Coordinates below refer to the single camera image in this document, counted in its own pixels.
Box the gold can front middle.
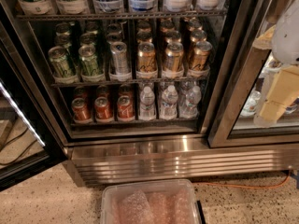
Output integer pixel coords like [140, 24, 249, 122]
[162, 42, 184, 78]

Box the silver can front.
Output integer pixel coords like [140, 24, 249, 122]
[109, 42, 132, 81]

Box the water bottle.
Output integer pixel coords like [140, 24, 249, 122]
[160, 85, 178, 119]
[139, 86, 156, 120]
[179, 86, 202, 119]

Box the gold can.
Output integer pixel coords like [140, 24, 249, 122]
[136, 42, 158, 78]
[162, 42, 184, 78]
[187, 41, 212, 77]

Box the water bottle right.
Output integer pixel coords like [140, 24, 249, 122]
[179, 86, 202, 119]

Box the green can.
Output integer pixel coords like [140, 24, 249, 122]
[78, 45, 105, 82]
[48, 46, 78, 84]

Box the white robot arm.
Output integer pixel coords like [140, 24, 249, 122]
[253, 0, 299, 128]

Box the water bottle middle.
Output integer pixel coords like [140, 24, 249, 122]
[160, 85, 178, 119]

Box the stainless steel fridge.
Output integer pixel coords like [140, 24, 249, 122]
[0, 0, 299, 187]

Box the orange cable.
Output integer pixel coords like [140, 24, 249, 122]
[192, 170, 292, 190]

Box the clear plastic bin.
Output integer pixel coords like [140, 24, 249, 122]
[100, 179, 202, 224]

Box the water bottle left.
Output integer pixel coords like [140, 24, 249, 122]
[139, 86, 156, 120]

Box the green can front left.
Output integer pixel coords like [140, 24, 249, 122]
[48, 46, 78, 84]

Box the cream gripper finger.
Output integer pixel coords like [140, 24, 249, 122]
[252, 25, 276, 49]
[259, 65, 299, 122]

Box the gold can front right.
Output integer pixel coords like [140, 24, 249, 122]
[187, 41, 212, 77]

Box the white can bottom shelf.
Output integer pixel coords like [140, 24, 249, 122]
[240, 91, 261, 117]

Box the red coke can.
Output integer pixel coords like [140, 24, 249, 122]
[94, 97, 114, 122]
[96, 85, 110, 98]
[118, 84, 134, 98]
[71, 98, 93, 124]
[74, 86, 89, 101]
[117, 95, 135, 121]

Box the gold can front left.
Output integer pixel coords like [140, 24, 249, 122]
[136, 42, 158, 78]

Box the closed glass fridge door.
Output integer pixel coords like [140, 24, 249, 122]
[207, 0, 299, 148]

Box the open fridge door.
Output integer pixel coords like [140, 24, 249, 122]
[0, 7, 66, 191]

